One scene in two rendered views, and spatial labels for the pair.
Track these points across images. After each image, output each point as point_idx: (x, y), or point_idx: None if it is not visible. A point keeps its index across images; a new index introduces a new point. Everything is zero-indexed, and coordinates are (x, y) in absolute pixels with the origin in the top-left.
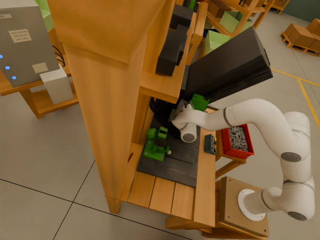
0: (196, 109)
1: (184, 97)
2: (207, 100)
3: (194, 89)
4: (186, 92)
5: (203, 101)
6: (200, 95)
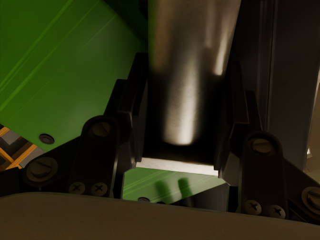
0: (69, 108)
1: (273, 16)
2: (139, 200)
3: (296, 164)
4: (317, 82)
5: (149, 182)
6: (215, 185)
